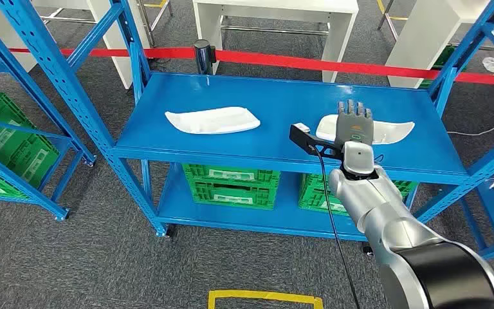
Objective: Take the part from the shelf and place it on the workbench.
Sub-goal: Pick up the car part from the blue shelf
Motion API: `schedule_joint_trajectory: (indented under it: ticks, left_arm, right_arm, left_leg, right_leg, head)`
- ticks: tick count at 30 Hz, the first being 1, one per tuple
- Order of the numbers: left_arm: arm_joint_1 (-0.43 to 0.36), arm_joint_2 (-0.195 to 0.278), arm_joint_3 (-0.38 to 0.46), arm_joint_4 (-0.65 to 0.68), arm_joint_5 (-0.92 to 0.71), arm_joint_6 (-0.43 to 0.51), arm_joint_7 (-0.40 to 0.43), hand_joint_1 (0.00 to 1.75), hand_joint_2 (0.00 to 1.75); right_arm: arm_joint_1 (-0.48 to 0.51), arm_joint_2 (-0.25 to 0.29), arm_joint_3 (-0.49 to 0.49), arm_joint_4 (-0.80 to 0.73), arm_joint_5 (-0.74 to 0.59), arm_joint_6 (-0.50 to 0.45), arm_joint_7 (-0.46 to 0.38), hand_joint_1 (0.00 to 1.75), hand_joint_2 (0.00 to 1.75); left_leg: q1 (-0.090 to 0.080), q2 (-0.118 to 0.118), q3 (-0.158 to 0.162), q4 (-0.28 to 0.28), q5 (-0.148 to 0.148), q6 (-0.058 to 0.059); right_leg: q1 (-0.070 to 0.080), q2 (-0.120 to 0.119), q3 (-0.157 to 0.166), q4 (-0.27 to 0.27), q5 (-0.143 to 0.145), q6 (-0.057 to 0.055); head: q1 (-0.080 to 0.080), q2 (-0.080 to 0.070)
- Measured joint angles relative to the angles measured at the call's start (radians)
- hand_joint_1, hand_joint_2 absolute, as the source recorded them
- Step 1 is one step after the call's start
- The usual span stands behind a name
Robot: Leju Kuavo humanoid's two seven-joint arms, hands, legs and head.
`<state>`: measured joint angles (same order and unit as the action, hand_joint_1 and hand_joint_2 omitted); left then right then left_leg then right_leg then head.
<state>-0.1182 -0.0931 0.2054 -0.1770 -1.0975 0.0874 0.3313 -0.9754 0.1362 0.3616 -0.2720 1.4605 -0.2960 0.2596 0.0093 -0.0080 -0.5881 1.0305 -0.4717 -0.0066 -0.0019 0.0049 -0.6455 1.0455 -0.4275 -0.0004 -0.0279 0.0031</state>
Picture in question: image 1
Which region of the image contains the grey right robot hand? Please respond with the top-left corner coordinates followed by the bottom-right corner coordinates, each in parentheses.
top-left (334, 98), bottom-right (375, 149)

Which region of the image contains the white curved plastic part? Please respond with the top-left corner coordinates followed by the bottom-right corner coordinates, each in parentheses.
top-left (165, 106), bottom-right (261, 136)
top-left (316, 114), bottom-right (416, 146)

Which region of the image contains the red barrier belt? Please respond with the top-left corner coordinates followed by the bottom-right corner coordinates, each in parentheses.
top-left (0, 46), bottom-right (494, 86)

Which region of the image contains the white table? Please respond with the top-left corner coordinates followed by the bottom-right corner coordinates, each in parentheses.
top-left (385, 0), bottom-right (494, 113)
top-left (192, 0), bottom-right (360, 84)
top-left (0, 0), bottom-right (151, 89)

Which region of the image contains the yellow floor tape marking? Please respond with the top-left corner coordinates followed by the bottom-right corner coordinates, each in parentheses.
top-left (207, 290), bottom-right (325, 309)

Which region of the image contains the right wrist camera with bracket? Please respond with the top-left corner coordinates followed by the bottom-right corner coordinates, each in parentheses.
top-left (288, 122), bottom-right (344, 161)

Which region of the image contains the black camera cable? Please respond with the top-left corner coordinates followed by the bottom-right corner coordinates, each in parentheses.
top-left (308, 145), bottom-right (361, 309)

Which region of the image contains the chrome metal frame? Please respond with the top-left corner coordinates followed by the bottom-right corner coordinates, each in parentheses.
top-left (136, 0), bottom-right (174, 47)
top-left (220, 16), bottom-right (330, 36)
top-left (376, 0), bottom-right (408, 41)
top-left (40, 7), bottom-right (98, 25)

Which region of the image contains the white floor cable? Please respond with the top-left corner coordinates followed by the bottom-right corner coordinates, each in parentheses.
top-left (446, 126), bottom-right (494, 137)

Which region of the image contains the black stanchion post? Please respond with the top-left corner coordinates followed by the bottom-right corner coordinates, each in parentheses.
top-left (194, 39), bottom-right (217, 76)

